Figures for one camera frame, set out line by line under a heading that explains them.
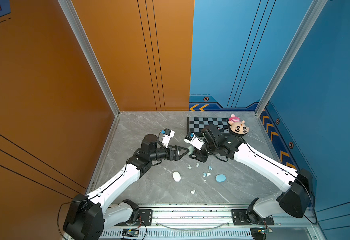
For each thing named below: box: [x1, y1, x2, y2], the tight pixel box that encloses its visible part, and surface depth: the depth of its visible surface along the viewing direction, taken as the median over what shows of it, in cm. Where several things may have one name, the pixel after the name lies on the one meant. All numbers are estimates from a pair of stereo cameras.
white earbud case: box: [172, 171, 181, 183], surface depth 87 cm
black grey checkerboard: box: [187, 117, 230, 133], surface depth 111 cm
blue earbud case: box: [215, 174, 227, 183], surface depth 86 cm
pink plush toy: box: [227, 113, 250, 135], surface depth 102 cm
